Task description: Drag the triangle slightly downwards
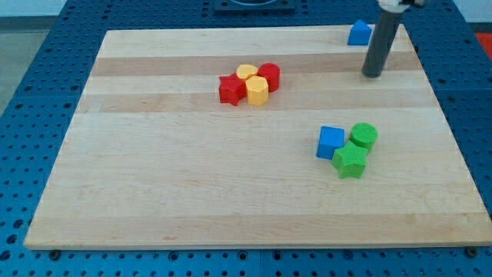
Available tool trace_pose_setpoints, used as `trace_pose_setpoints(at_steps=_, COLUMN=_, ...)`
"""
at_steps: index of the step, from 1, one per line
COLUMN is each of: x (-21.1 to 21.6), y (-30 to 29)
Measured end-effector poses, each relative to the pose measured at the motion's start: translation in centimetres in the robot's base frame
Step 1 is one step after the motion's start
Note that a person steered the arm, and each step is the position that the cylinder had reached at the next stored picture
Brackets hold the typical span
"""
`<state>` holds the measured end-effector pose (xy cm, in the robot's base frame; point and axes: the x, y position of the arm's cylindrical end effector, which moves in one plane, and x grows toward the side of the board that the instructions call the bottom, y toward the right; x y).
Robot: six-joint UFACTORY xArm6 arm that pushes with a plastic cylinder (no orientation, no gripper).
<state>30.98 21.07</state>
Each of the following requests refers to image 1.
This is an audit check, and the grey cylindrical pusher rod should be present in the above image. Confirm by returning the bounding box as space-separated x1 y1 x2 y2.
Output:
361 9 403 78

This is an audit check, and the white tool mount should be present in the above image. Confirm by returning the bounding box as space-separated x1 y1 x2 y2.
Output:
377 0 425 13

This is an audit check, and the blue triangle block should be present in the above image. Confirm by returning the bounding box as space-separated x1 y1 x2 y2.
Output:
347 19 372 46

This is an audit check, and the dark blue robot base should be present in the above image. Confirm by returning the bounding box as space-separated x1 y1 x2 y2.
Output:
213 0 296 15

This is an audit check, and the green cylinder block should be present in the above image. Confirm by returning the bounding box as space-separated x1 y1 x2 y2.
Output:
349 122 378 152

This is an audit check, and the red cylinder block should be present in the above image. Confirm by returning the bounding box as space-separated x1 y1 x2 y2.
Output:
258 63 281 92

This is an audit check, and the blue cube block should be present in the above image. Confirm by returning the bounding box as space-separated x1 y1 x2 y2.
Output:
316 126 345 159

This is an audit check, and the green star block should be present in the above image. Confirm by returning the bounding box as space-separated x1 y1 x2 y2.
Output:
332 141 368 179

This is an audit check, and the yellow hexagon block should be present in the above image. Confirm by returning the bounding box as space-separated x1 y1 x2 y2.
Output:
245 76 269 106

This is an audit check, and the yellow heart block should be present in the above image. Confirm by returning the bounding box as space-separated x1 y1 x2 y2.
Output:
236 64 258 81

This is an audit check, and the red star block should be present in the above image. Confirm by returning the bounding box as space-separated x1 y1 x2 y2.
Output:
218 73 247 106

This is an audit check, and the wooden board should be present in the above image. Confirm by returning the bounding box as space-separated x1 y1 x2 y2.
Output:
24 25 491 250

